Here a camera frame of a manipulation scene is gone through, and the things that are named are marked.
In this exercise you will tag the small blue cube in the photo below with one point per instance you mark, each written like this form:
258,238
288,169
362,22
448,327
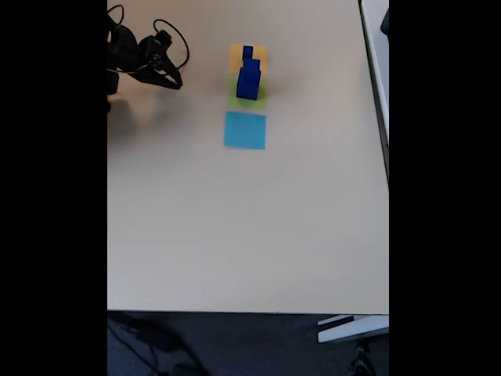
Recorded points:
247,52

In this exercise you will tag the orange paper square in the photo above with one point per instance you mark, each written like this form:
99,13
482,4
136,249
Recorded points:
235,58

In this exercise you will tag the green paper square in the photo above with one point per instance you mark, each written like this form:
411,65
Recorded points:
233,96

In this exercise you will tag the light blue paper square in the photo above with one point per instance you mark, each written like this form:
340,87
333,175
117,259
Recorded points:
245,131

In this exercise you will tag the large blue cube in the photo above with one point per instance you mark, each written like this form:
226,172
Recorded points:
247,88

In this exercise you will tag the medium blue cube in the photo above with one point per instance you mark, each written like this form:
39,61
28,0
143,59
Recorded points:
252,64

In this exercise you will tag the white neighbouring table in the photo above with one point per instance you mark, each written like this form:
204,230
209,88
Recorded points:
375,78

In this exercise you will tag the dark blue object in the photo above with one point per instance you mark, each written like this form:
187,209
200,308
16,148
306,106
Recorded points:
385,21

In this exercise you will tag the white table foot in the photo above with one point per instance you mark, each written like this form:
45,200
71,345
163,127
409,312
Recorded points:
352,329

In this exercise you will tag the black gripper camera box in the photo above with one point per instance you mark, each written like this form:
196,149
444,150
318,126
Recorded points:
163,40

